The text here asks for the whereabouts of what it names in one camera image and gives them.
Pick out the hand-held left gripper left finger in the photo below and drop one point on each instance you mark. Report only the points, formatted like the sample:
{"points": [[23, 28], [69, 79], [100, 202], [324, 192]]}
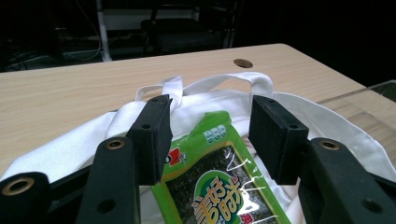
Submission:
{"points": [[151, 140]]}

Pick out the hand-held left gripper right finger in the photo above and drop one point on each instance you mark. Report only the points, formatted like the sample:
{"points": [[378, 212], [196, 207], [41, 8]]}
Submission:
{"points": [[277, 137]]}

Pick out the white cloth tote bag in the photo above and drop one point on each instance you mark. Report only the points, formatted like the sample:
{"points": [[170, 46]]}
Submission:
{"points": [[218, 101]]}

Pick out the green seaweed snack packet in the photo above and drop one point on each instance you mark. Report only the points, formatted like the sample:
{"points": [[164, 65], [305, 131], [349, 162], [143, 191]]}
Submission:
{"points": [[214, 174]]}

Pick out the clear plastic box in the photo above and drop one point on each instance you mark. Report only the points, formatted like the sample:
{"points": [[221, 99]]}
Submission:
{"points": [[367, 109]]}

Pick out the black folding chair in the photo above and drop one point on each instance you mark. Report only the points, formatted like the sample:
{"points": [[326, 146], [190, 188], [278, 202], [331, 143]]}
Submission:
{"points": [[183, 31]]}

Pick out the white desk leg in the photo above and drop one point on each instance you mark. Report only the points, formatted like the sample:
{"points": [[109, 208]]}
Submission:
{"points": [[102, 31]]}

